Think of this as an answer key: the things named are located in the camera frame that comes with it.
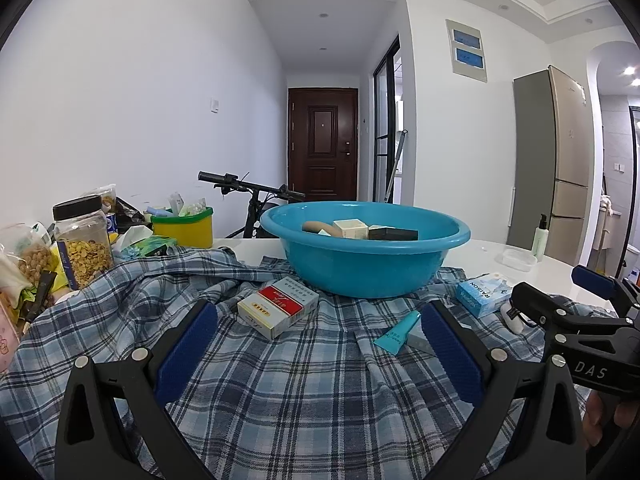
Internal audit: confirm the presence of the person's right hand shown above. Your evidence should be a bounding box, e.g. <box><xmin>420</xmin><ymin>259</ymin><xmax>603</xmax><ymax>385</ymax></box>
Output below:
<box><xmin>582</xmin><ymin>390</ymin><xmax>639</xmax><ymax>450</ymax></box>

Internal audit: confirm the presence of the wall electrical panel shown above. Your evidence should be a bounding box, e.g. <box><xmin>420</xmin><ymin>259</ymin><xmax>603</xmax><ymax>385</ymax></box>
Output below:
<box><xmin>446</xmin><ymin>20</ymin><xmax>487</xmax><ymax>82</ymax></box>

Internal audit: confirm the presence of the dark brown door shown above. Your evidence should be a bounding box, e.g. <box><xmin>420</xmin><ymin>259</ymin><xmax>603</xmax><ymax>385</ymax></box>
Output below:
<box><xmin>288</xmin><ymin>88</ymin><xmax>358</xmax><ymax>202</ymax></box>

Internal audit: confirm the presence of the teal cosmetic tube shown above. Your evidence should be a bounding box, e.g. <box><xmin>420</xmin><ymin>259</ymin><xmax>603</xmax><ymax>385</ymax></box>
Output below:
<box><xmin>374</xmin><ymin>311</ymin><xmax>421</xmax><ymax>356</ymax></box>

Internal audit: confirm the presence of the green lotion pump bottle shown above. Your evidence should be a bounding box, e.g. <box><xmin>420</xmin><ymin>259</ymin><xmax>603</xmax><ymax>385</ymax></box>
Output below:
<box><xmin>532</xmin><ymin>214</ymin><xmax>549</xmax><ymax>261</ymax></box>

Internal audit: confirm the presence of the blue plaid shirt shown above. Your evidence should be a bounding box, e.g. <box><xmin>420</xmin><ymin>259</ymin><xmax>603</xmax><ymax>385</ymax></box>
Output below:
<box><xmin>1</xmin><ymin>250</ymin><xmax>544</xmax><ymax>479</ymax></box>

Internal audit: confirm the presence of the grey refrigerator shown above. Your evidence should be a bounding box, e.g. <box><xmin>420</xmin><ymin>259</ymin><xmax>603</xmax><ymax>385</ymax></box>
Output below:
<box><xmin>506</xmin><ymin>65</ymin><xmax>593</xmax><ymax>266</ymax></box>

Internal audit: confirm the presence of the red white cigarette box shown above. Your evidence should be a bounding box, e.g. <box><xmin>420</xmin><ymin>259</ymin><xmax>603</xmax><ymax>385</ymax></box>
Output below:
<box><xmin>238</xmin><ymin>278</ymin><xmax>319</xmax><ymax>340</ymax></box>

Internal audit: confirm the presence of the green snack bag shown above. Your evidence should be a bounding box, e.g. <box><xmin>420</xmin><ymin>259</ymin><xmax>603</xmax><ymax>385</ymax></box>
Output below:
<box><xmin>116</xmin><ymin>235</ymin><xmax>177</xmax><ymax>261</ymax></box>

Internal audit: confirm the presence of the snack jar black lid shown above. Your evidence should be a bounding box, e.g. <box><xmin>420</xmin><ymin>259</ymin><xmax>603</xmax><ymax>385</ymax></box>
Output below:
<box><xmin>52</xmin><ymin>195</ymin><xmax>114</xmax><ymax>290</ymax></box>

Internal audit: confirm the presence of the light blue Raison box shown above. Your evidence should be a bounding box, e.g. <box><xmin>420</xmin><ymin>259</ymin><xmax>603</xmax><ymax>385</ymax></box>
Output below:
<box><xmin>454</xmin><ymin>273</ymin><xmax>513</xmax><ymax>318</ymax></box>

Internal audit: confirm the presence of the black bicycle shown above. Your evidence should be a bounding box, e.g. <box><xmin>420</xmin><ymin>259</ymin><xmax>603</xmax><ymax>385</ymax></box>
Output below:
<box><xmin>198</xmin><ymin>171</ymin><xmax>306</xmax><ymax>240</ymax></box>

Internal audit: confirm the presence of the cream square box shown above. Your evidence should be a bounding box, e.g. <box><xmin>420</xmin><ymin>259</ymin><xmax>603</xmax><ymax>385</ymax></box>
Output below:
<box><xmin>333</xmin><ymin>219</ymin><xmax>369</xmax><ymax>240</ymax></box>

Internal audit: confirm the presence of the yellow green bin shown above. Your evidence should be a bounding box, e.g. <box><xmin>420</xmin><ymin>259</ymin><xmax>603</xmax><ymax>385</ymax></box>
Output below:
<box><xmin>151</xmin><ymin>207</ymin><xmax>214</xmax><ymax>249</ymax></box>

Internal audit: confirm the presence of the clear plastic container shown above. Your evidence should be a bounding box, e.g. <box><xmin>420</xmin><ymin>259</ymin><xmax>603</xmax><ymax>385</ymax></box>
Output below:
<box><xmin>500</xmin><ymin>247</ymin><xmax>538</xmax><ymax>273</ymax></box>

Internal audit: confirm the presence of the blue plastic basin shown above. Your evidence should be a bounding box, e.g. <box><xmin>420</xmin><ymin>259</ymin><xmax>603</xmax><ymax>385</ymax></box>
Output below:
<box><xmin>260</xmin><ymin>200</ymin><xmax>471</xmax><ymax>299</ymax></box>

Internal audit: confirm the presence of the mop handle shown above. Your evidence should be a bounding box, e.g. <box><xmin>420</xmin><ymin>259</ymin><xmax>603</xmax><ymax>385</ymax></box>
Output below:
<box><xmin>384</xmin><ymin>129</ymin><xmax>408</xmax><ymax>204</ymax></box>

